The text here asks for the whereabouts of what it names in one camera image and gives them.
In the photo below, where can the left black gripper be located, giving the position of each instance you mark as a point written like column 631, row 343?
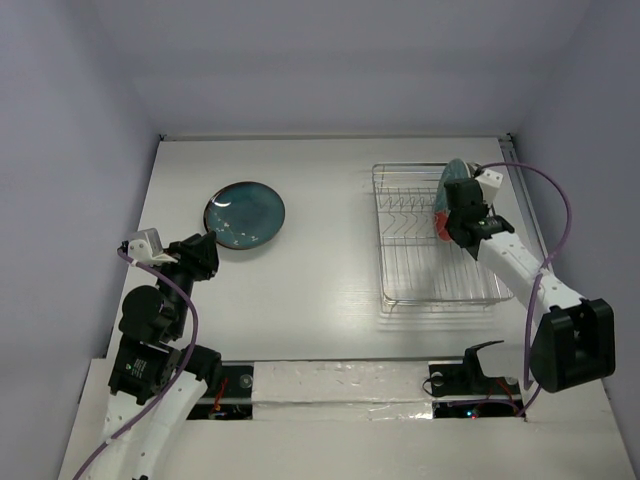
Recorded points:
column 198, row 252

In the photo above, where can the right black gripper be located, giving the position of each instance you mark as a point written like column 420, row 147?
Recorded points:
column 463, row 193

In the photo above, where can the dark teal blossom plate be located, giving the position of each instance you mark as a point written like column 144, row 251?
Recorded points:
column 244, row 215

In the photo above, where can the red teal flower plate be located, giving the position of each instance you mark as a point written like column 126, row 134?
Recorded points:
column 454, row 170

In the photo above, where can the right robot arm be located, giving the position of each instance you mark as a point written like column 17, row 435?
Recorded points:
column 574, row 342

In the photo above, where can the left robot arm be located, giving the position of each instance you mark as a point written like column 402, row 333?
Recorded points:
column 159, row 372

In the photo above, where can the white foam strip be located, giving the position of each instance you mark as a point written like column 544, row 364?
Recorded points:
column 340, row 391

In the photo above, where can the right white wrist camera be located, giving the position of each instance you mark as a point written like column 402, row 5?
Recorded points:
column 490, row 182

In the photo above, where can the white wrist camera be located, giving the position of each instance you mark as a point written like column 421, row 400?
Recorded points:
column 490, row 182
column 145, row 247

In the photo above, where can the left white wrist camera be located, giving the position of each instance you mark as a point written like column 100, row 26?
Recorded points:
column 145, row 247

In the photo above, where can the metal wire dish rack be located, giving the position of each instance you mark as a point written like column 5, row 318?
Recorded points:
column 419, row 273

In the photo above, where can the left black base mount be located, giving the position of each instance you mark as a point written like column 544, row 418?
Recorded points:
column 233, row 398

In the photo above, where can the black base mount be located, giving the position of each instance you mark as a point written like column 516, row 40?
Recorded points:
column 233, row 398
column 460, row 389

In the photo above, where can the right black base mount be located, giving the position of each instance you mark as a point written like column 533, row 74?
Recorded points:
column 460, row 389

